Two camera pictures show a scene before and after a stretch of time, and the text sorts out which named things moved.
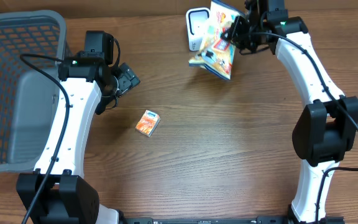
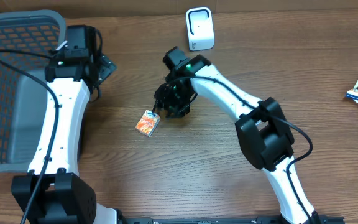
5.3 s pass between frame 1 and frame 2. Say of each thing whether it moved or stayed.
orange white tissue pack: stayed
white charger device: stayed
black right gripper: moved
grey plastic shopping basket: stayed
